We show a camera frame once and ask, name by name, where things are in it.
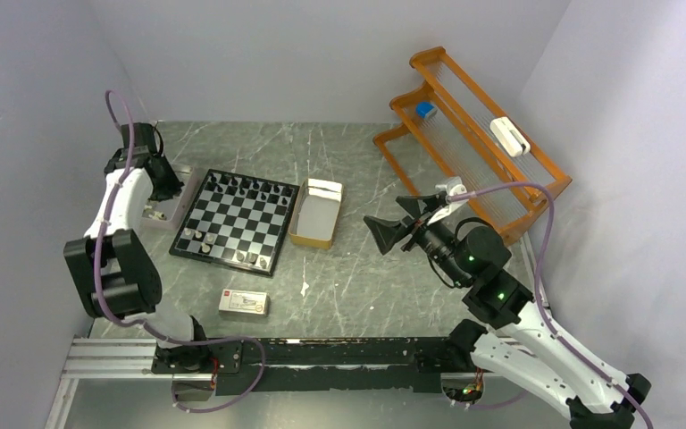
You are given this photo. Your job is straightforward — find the silver metal tin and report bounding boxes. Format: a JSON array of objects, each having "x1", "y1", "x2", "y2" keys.
[{"x1": 141, "y1": 164, "x2": 203, "y2": 231}]

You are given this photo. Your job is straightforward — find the blue small block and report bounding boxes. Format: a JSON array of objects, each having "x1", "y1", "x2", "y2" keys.
[{"x1": 414, "y1": 101, "x2": 437, "y2": 120}]

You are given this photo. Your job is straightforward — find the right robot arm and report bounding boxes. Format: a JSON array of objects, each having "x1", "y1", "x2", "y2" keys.
[{"x1": 364, "y1": 192, "x2": 651, "y2": 428}]

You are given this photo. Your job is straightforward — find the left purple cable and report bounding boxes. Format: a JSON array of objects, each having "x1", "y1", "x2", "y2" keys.
[{"x1": 92, "y1": 90, "x2": 267, "y2": 415}]

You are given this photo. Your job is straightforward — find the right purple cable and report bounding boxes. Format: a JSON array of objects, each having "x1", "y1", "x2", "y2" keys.
[{"x1": 446, "y1": 181, "x2": 655, "y2": 429}]

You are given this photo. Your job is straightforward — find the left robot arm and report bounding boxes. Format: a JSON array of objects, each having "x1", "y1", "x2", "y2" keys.
[{"x1": 63, "y1": 122, "x2": 214, "y2": 373}]

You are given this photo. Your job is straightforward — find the small printed card box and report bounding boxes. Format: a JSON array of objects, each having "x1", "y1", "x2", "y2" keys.
[{"x1": 219, "y1": 289, "x2": 271, "y2": 316}]

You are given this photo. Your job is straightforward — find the orange wooden rack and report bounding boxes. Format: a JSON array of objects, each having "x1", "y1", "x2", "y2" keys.
[{"x1": 373, "y1": 46, "x2": 572, "y2": 244}]

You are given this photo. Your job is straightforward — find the black white chess board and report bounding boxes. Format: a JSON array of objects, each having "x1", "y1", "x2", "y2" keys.
[{"x1": 169, "y1": 169, "x2": 300, "y2": 277}]

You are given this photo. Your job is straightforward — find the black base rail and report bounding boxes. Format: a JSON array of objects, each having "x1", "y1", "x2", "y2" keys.
[{"x1": 151, "y1": 337, "x2": 480, "y2": 396}]

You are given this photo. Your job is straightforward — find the purple cable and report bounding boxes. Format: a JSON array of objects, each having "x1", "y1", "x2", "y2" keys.
[
  {"x1": 92, "y1": 90, "x2": 267, "y2": 415},
  {"x1": 446, "y1": 181, "x2": 655, "y2": 429}
]

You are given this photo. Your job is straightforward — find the white plastic device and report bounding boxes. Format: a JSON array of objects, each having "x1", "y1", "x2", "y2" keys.
[{"x1": 489, "y1": 116, "x2": 531, "y2": 157}]

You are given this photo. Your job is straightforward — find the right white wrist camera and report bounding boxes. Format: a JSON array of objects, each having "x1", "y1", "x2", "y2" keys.
[{"x1": 428, "y1": 176, "x2": 468, "y2": 225}]

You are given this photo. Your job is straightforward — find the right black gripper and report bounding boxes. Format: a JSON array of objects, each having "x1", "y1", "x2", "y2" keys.
[{"x1": 363, "y1": 194, "x2": 470, "y2": 287}]

